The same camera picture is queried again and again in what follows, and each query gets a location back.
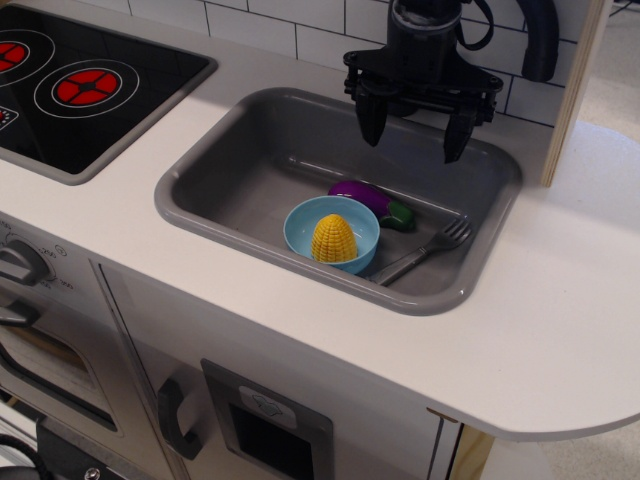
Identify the grey toy fork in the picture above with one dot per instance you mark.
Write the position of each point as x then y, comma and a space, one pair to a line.
449, 237

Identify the black toy stovetop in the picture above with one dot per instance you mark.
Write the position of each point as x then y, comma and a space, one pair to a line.
75, 96

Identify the wooden side panel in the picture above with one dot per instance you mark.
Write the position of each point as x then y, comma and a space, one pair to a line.
588, 43

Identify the toy oven door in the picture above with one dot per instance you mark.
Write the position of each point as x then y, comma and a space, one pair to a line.
41, 344

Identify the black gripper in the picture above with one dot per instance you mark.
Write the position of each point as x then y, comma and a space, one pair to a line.
372, 86

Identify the grey sink basin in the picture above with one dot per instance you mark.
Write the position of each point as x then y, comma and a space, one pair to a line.
280, 147

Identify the black toy faucet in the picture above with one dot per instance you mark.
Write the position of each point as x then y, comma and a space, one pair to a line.
540, 40

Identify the grey oven knob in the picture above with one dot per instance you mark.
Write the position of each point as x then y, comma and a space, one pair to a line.
21, 264

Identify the grey dispenser panel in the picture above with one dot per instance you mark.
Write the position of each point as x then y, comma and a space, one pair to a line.
284, 437

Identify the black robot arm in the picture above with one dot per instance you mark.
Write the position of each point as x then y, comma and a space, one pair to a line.
420, 68

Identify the grey cabinet door handle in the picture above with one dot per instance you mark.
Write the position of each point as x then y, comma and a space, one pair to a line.
169, 400

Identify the yellow toy corn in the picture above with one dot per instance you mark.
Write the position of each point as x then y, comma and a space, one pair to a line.
333, 240

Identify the purple toy eggplant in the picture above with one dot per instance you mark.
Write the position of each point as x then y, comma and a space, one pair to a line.
390, 213

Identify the light blue bowl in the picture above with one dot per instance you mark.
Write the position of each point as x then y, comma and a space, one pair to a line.
300, 223

